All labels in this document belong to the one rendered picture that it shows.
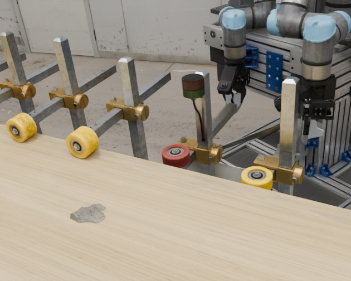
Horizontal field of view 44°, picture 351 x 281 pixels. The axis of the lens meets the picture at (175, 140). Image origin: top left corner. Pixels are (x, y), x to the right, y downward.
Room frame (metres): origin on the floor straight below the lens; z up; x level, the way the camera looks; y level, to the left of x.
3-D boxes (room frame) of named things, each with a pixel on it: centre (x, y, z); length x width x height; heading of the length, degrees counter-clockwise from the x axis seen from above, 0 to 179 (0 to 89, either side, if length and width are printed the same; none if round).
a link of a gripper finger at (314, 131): (1.05, -0.39, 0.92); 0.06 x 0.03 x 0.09; 79
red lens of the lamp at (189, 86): (1.09, -0.06, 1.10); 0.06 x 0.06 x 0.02
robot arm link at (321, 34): (1.07, -0.39, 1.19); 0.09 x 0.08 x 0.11; 140
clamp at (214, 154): (1.14, -0.07, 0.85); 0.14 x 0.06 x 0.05; 58
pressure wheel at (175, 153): (1.06, 0.00, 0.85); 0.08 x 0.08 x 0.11
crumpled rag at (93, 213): (0.83, 0.22, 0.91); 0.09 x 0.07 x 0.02; 83
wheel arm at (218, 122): (1.22, -0.10, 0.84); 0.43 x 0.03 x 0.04; 148
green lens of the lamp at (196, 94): (1.09, -0.06, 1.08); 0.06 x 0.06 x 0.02
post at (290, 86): (0.99, -0.30, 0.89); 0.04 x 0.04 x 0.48; 58
